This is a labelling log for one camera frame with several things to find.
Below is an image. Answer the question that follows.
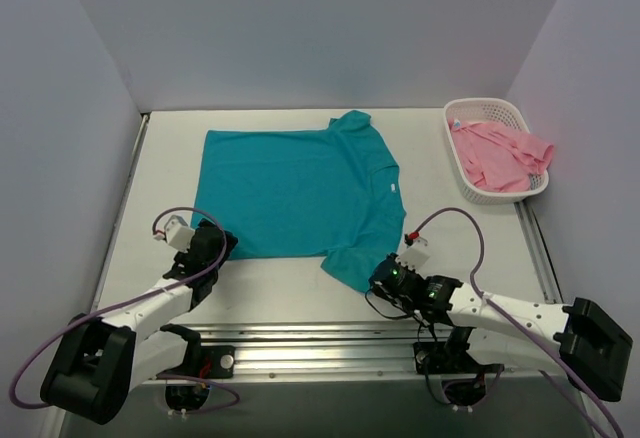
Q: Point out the teal t-shirt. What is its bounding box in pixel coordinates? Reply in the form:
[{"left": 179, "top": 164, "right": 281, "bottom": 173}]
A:
[{"left": 194, "top": 110, "right": 406, "bottom": 293}]

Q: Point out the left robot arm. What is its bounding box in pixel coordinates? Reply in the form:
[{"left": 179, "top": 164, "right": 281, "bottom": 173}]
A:
[{"left": 40, "top": 216, "right": 238, "bottom": 425}]

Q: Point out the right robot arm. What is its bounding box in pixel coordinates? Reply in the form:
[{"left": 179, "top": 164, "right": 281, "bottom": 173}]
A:
[{"left": 369, "top": 254, "right": 633, "bottom": 402}]

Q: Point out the pink t-shirt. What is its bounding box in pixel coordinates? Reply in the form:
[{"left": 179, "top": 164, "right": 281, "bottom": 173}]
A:
[{"left": 450, "top": 120, "right": 555, "bottom": 193}]

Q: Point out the white perforated plastic basket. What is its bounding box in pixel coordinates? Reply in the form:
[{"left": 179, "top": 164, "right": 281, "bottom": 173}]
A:
[{"left": 443, "top": 98, "right": 554, "bottom": 205}]

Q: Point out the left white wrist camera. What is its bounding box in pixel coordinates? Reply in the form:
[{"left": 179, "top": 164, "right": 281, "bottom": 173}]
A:
[{"left": 153, "top": 215, "right": 195, "bottom": 252}]

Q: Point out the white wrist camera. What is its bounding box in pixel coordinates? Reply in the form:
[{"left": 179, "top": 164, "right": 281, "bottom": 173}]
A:
[
  {"left": 395, "top": 237, "right": 430, "bottom": 272},
  {"left": 153, "top": 215, "right": 195, "bottom": 252}
]

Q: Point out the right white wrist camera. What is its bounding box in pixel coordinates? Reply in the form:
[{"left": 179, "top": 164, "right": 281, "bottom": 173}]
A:
[{"left": 395, "top": 237, "right": 430, "bottom": 272}]

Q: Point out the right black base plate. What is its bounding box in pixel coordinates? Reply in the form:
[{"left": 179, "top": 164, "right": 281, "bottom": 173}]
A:
[{"left": 412, "top": 342, "right": 501, "bottom": 376}]

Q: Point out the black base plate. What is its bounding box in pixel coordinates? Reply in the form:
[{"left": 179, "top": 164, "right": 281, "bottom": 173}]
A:
[
  {"left": 412, "top": 342, "right": 501, "bottom": 376},
  {"left": 165, "top": 345, "right": 236, "bottom": 379}
]

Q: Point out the black thin cable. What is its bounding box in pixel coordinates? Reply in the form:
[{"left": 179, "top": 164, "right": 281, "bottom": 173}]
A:
[{"left": 364, "top": 287, "right": 441, "bottom": 344}]

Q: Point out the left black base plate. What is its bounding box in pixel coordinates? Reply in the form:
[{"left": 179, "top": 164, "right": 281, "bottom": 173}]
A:
[{"left": 165, "top": 345, "right": 236, "bottom": 379}]

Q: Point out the aluminium rail frame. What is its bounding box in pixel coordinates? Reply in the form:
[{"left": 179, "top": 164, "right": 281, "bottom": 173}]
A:
[{"left": 94, "top": 108, "right": 562, "bottom": 382}]

